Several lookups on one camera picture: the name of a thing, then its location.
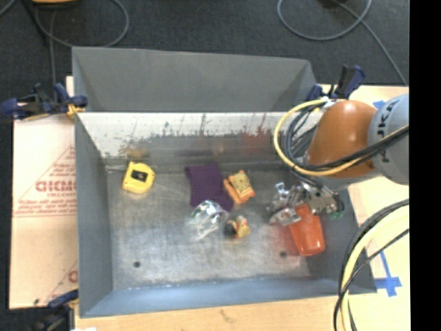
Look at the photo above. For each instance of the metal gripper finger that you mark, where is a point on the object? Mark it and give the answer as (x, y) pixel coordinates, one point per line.
(284, 216)
(283, 192)

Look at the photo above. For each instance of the orange plastic cup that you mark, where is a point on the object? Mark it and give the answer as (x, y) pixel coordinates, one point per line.
(308, 234)

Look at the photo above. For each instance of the orange and yellow toy food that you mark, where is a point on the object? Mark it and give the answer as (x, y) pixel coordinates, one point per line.
(239, 186)

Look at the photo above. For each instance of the black and yellow toy figure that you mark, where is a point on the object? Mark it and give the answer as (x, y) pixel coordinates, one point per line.
(237, 227)

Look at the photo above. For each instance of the clear glass thing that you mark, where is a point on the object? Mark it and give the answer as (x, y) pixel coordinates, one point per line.
(208, 216)

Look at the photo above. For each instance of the purple cloth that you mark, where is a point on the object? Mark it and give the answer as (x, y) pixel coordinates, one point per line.
(206, 185)

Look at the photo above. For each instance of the grey metal bin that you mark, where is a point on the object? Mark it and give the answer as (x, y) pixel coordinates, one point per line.
(165, 247)

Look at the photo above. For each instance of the yellow tape measure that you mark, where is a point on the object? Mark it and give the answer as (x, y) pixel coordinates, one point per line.
(138, 178)

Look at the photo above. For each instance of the brown cardboard board red print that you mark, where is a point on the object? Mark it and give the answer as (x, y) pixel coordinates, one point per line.
(41, 219)

